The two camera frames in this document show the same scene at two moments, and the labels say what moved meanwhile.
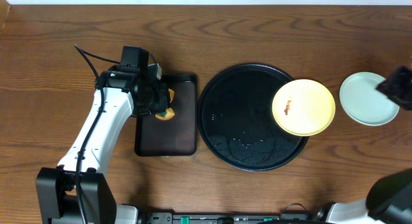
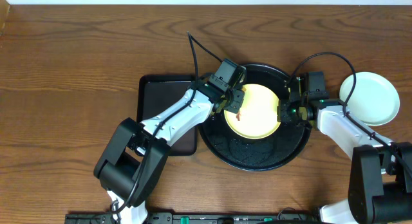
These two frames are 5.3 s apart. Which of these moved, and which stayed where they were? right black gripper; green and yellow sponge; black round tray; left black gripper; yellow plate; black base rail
Moved: yellow plate; left black gripper; right black gripper; green and yellow sponge
Stayed: black base rail; black round tray
